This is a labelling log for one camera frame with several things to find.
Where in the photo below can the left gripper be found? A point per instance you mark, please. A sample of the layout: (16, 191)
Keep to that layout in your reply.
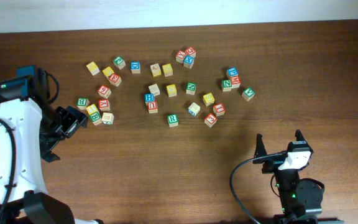
(56, 132)

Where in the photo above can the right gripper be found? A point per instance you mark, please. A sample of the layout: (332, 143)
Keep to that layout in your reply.
(269, 165)

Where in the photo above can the green R letter block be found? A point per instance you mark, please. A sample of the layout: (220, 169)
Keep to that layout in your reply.
(172, 120)

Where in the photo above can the yellow S letter block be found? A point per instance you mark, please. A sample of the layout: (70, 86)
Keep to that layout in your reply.
(171, 90)

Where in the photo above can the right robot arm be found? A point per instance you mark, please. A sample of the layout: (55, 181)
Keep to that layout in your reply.
(300, 198)

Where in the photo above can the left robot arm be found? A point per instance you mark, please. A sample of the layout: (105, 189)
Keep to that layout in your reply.
(29, 130)

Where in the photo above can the green V block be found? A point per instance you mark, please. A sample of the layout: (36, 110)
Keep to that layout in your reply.
(248, 94)

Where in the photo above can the green B block lower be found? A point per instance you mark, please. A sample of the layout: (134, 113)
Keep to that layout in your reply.
(96, 118)

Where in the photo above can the green b block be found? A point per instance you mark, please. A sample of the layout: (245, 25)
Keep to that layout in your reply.
(82, 103)
(96, 118)

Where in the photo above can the green B block left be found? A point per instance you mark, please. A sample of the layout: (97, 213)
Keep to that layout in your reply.
(82, 103)

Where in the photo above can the yellow block lower left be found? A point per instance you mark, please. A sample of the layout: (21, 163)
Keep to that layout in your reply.
(91, 109)

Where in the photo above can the red I block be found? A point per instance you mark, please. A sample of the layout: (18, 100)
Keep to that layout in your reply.
(219, 109)

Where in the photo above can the wooden block green side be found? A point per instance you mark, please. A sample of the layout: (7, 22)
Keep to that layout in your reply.
(107, 118)

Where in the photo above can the red M block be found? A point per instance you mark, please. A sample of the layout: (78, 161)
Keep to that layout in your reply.
(235, 81)

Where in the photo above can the green N block right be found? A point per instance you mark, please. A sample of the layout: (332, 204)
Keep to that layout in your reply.
(226, 85)

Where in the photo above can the green n block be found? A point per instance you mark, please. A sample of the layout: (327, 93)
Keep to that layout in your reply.
(191, 88)
(226, 85)

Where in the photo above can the yellow B block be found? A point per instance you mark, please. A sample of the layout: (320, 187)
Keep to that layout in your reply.
(208, 99)

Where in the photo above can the blue P block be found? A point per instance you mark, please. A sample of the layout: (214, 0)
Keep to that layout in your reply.
(232, 72)

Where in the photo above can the red 6 block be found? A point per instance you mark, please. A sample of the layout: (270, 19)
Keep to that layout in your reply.
(104, 91)

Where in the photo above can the wooden block blue side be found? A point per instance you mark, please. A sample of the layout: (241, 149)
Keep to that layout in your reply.
(194, 109)

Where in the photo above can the yellow block far left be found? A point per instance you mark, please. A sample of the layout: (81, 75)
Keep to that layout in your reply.
(93, 68)

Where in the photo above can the red E block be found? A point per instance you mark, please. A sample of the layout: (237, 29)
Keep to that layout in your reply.
(115, 80)

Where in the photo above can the yellow block beside E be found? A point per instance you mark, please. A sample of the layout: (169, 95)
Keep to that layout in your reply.
(108, 71)

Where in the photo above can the green N block centre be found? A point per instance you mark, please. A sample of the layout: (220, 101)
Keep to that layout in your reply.
(191, 88)

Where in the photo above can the red U block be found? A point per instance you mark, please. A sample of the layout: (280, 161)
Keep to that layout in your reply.
(152, 107)

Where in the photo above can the green P block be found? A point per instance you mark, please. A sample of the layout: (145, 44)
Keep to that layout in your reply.
(119, 62)

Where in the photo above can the blue H block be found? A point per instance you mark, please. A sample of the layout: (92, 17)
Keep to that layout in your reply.
(149, 97)

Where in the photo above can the blue X block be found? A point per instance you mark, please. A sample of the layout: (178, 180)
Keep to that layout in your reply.
(188, 62)

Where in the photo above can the blue D block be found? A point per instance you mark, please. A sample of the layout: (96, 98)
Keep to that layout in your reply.
(135, 67)

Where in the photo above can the plain wooden block centre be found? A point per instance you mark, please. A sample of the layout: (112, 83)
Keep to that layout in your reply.
(154, 89)

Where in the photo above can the red Q block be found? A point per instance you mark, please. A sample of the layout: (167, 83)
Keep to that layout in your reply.
(190, 51)

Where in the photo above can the yellow block top centre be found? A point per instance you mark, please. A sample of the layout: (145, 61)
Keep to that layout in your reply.
(167, 70)

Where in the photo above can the yellow A block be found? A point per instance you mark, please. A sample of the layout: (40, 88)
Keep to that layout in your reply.
(155, 69)

